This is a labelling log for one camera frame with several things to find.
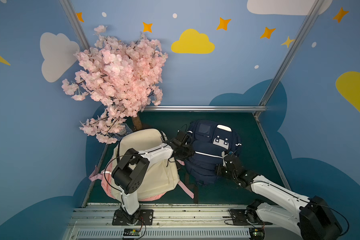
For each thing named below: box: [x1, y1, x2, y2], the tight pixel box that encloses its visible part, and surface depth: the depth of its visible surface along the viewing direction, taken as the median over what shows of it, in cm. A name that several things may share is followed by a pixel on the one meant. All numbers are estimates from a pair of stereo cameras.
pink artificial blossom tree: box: [61, 25, 168, 144], surface depth 72 cm
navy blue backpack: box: [184, 119, 242, 186], surface depth 100 cm
